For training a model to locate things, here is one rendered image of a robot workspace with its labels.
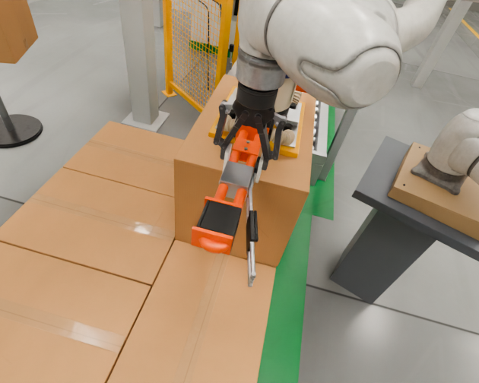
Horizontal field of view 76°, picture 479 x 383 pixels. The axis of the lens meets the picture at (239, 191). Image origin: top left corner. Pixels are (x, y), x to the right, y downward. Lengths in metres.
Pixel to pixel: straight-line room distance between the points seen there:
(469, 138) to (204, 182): 0.89
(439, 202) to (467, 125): 0.28
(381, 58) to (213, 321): 0.89
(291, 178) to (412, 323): 1.31
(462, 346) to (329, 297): 0.71
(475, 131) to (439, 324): 1.17
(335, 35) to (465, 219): 1.06
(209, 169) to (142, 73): 1.69
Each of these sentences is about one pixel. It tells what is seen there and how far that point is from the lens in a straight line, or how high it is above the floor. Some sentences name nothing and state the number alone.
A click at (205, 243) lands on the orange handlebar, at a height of 1.08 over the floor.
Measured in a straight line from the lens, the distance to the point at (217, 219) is 0.56.
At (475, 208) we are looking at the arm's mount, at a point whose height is 0.82.
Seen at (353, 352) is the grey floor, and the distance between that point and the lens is 1.78.
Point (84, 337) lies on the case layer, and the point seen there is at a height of 0.54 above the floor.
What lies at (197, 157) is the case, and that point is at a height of 0.94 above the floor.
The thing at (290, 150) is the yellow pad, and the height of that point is 0.96.
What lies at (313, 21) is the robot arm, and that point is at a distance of 0.40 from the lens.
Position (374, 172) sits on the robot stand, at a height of 0.75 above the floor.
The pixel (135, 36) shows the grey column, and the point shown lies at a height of 0.70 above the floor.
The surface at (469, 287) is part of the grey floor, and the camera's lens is 2.40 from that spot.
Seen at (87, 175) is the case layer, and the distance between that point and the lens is 1.49.
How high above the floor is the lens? 1.53
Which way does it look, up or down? 45 degrees down
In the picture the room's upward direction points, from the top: 11 degrees clockwise
